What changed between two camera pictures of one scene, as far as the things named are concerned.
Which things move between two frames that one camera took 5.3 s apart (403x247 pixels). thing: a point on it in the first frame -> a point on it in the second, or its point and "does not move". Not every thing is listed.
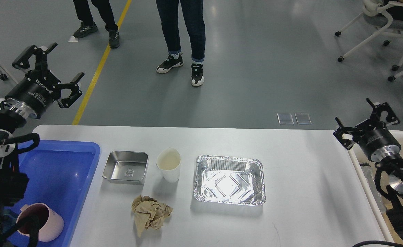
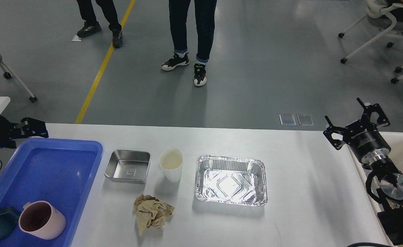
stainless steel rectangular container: x=126 y=167 does not move
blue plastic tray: x=60 y=172 does not move
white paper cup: x=168 y=160 does not move
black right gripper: x=376 y=139 -> x=363 y=137
